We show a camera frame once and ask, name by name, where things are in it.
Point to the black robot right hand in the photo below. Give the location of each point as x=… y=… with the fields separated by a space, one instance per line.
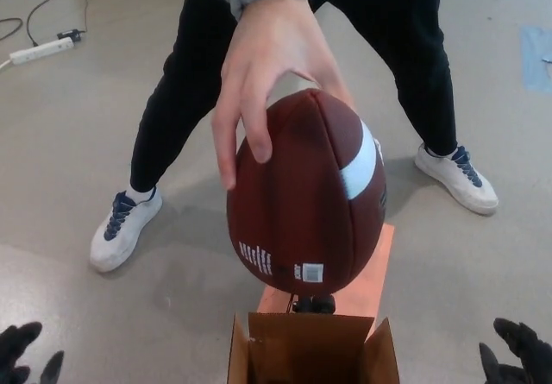
x=532 y=358

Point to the person's right hand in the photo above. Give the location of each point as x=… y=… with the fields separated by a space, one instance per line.
x=267 y=52

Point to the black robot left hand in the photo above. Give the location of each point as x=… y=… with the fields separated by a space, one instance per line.
x=17 y=336

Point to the brown leather football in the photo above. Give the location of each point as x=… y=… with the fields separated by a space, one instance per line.
x=302 y=194

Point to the person's black trousers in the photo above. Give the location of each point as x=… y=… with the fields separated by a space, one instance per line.
x=181 y=99

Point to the person's white right sneaker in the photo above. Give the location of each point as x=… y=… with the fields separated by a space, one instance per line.
x=125 y=233

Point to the person's white sneaker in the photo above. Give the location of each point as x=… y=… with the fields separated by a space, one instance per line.
x=461 y=181
x=125 y=233

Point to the person's white left sneaker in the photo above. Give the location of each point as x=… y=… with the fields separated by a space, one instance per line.
x=461 y=181

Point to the orange floor mat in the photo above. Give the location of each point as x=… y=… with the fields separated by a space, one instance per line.
x=379 y=272

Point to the black power adapter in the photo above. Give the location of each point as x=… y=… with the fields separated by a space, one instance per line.
x=69 y=35

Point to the black hand pump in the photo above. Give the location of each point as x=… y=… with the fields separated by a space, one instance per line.
x=317 y=304

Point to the white power strip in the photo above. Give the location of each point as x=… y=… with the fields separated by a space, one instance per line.
x=39 y=52

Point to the brown cardboard box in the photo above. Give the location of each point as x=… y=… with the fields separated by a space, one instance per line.
x=302 y=341

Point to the blue floor tape patch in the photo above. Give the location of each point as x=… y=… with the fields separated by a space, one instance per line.
x=532 y=60

